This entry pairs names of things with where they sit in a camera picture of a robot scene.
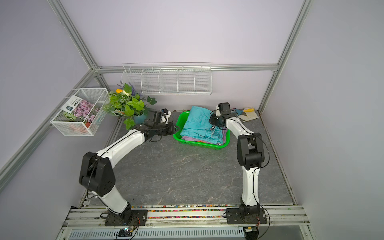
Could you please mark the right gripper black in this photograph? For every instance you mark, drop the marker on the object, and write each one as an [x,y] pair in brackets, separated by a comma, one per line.
[213,119]

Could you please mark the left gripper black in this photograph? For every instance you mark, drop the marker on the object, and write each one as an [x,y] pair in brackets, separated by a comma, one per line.
[172,129]

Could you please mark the purple pants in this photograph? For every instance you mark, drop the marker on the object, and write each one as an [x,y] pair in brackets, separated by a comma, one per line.
[224,139]

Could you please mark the green plastic basket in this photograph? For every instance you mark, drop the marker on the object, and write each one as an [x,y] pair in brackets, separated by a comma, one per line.
[181,123]

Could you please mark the teal pants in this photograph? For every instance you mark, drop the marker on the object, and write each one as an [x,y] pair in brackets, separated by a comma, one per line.
[198,126]

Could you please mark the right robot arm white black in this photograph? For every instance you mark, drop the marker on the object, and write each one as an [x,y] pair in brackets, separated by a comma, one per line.
[250,154]

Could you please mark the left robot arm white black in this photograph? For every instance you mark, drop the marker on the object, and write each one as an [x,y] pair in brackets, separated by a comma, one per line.
[97,169]

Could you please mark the blue yellow garden tool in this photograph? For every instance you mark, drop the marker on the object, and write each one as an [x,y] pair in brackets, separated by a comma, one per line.
[243,111]

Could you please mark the teal vase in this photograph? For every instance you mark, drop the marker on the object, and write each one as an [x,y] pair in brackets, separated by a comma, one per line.
[139,120]

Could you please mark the artificial green plant bouquet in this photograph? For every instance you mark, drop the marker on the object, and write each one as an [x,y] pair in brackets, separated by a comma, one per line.
[125,102]

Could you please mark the flower seed packet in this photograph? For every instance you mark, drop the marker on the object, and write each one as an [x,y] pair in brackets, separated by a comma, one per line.
[77,109]

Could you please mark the small green circuit board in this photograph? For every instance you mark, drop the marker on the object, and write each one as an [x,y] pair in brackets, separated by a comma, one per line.
[126,232]

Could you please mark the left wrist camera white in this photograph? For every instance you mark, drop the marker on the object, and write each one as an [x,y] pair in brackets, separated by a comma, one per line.
[166,115]

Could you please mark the white wire wall shelf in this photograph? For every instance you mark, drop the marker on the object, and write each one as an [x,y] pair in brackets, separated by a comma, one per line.
[192,78]

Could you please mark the white wire side basket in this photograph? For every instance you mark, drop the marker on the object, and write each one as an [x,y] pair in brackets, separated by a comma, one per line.
[97,96]

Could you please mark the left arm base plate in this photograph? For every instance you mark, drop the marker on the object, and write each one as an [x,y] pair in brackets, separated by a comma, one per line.
[128,218]

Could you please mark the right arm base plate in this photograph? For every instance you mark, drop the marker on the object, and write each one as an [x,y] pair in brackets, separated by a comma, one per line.
[239,216]

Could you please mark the aluminium rail front frame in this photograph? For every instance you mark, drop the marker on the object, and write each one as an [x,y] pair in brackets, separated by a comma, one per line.
[182,222]

